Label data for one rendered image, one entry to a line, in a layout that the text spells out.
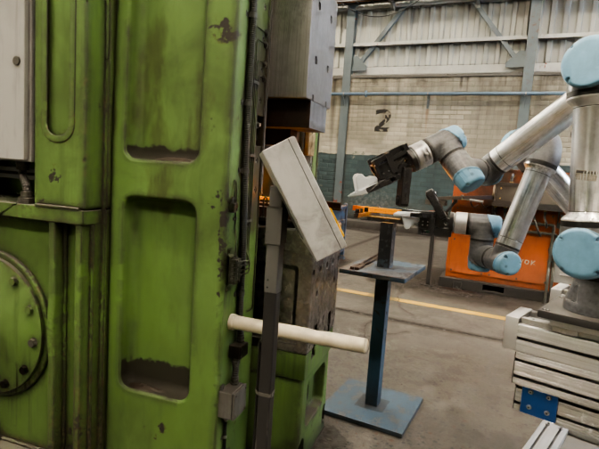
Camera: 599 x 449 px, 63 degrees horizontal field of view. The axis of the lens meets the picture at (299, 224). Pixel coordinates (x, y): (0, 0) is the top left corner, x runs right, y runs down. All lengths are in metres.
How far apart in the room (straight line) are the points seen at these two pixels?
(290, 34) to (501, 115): 7.78
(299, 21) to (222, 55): 0.34
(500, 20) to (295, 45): 8.22
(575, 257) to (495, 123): 8.14
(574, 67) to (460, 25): 8.65
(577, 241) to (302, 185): 0.62
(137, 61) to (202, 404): 1.13
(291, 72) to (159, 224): 0.68
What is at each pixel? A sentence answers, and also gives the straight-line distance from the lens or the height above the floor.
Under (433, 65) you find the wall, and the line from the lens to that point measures 9.79.
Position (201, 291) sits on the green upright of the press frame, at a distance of 1.57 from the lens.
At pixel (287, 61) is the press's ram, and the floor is 1.49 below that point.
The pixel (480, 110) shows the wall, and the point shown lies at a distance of 9.37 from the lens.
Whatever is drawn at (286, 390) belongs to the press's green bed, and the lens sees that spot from 1.88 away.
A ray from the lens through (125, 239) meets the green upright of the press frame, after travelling 1.72.
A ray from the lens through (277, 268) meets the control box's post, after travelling 1.27.
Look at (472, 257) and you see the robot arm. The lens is 1.74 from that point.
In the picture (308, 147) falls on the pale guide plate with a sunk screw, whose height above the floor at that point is 1.22.
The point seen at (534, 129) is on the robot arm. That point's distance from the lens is 1.45.
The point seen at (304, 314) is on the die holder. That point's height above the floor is 0.62.
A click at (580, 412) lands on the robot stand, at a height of 0.56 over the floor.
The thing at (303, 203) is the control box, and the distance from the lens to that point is 1.09.
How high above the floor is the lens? 1.13
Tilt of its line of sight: 7 degrees down
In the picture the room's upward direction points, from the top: 4 degrees clockwise
